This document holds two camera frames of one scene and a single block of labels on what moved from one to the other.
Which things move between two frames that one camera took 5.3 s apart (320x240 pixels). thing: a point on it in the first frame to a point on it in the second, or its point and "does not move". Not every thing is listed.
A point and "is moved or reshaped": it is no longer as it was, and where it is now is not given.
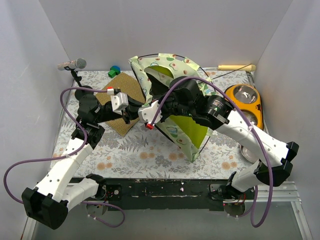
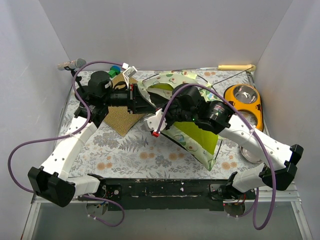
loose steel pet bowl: x=249 y=154 does not move
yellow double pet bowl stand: x=247 y=98 does not move
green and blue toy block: x=114 y=70 does not move
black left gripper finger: x=132 y=112 to x=140 y=105
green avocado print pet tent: x=191 y=135 is moved or reshaped
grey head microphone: x=79 y=63 does not move
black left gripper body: x=127 y=115 to x=133 y=100
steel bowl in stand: x=245 y=94 does not move
